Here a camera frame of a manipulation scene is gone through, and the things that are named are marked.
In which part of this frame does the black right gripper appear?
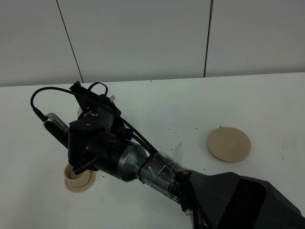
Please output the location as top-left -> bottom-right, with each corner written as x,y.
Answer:
70,81 -> 124,134

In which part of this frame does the beige teapot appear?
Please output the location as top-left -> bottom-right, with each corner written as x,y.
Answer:
77,95 -> 115,118

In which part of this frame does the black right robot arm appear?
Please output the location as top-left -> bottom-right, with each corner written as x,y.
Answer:
67,82 -> 305,229

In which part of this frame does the beige teapot saucer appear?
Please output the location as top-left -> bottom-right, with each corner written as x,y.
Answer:
207,127 -> 252,163

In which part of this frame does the near beige teacup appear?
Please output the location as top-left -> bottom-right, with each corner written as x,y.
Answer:
64,164 -> 90,187

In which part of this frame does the near beige cup saucer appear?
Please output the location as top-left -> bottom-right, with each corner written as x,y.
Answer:
64,170 -> 96,193

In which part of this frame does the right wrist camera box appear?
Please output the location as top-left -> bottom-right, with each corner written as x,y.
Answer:
43,113 -> 69,148

